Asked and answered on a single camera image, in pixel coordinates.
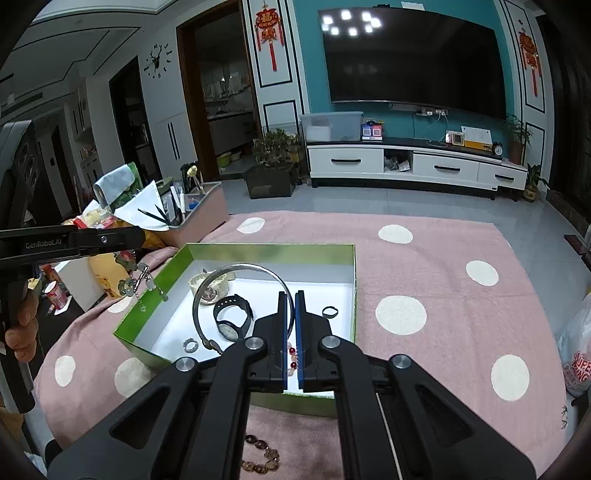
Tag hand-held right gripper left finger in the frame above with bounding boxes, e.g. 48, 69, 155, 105
48, 291, 289, 480

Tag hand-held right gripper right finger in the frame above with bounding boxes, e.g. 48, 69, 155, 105
295, 290, 539, 480

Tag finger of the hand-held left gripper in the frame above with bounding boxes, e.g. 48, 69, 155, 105
74, 225, 147, 259

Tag red bead bracelet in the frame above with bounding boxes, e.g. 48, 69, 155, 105
285, 340, 302, 376

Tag green bead bracelet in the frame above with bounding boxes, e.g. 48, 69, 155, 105
115, 251, 169, 303

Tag black wrist watch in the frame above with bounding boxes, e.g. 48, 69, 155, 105
213, 295, 256, 342

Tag white wrist watch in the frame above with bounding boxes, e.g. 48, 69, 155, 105
189, 271, 236, 305

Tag silver bangle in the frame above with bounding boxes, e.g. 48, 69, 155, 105
192, 263, 296, 356

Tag green cardboard box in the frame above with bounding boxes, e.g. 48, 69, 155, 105
113, 243, 358, 419

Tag person's left hand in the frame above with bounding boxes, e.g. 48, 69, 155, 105
4, 290, 43, 365

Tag yellow bear bottle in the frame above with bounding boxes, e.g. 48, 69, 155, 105
90, 251, 134, 301

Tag white paper sheets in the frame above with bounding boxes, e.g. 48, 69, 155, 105
113, 180, 171, 232

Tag bundle of pens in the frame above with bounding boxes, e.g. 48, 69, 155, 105
139, 185, 185, 229

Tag green white packet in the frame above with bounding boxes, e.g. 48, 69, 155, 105
93, 161, 145, 210

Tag red white instant cup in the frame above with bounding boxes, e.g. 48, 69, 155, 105
44, 279, 70, 309

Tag pink desk organizer box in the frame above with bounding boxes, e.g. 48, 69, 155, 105
157, 181, 229, 247

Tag pink polka dot tablecloth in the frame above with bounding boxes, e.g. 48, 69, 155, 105
34, 210, 571, 480

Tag black crate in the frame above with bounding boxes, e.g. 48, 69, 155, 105
245, 164, 298, 199

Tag leafy green plants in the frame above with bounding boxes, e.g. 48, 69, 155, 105
252, 129, 303, 167

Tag white television cabinet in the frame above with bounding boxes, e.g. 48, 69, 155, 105
307, 136, 528, 200

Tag clear plastic storage bin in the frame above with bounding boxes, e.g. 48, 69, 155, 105
300, 111, 365, 143

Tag white plastic bag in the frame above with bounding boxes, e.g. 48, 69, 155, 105
556, 291, 591, 398

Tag desk calendar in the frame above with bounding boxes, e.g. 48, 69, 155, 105
461, 124, 492, 151

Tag small potted plant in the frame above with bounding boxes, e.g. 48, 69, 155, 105
524, 164, 548, 201

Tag tall potted plant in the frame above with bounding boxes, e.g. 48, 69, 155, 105
504, 113, 534, 166

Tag black television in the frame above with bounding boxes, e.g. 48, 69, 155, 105
318, 7, 508, 121

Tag brown bead bracelet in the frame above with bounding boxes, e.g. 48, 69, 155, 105
242, 434, 281, 474

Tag black wall clock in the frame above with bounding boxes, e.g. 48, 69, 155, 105
142, 44, 171, 79

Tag red knot wall ornament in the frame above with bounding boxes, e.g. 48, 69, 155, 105
255, 4, 284, 72
518, 28, 542, 97

